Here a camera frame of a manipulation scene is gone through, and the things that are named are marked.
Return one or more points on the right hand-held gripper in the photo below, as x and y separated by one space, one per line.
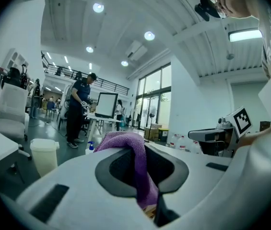
231 130

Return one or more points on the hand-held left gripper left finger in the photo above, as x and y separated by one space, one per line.
82 200

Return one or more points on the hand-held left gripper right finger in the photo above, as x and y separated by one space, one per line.
192 176

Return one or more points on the purple cloth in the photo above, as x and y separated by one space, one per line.
137 171

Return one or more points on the person's right forearm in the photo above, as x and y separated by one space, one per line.
255 135

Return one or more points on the clear plastic bottle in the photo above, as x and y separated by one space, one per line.
173 141
194 147
181 143

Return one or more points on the yellow lid bin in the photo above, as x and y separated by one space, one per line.
164 134

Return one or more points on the cardboard boxes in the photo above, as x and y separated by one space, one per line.
152 133

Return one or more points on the blue spray bottle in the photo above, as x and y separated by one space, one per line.
90 148

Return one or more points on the black standing fan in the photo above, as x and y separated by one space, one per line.
152 118

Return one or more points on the white plastic bucket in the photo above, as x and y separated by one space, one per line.
44 157

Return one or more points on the glass entrance doors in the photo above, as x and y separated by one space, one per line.
153 97

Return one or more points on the brown box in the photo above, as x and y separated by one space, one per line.
265 126

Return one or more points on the white trestle table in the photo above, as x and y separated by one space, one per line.
101 120

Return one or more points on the black framed white screen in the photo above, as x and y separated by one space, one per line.
106 104

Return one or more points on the black balcony railing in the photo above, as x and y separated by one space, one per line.
111 85

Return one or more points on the round ceiling light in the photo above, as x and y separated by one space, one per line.
149 35
98 7
124 63
89 49

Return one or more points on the ceiling air conditioner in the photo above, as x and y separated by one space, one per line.
136 50

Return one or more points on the rectangular ceiling light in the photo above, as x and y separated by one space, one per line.
245 35

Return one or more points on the white office chair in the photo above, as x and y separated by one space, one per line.
10 114

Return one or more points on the person's glasses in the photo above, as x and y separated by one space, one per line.
215 3

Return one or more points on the person's head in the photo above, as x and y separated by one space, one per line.
233 1

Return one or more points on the black bag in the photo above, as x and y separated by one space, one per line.
17 77

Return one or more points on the black head camera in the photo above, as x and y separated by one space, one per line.
203 11

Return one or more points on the white wall shelf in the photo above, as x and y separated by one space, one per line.
15 57

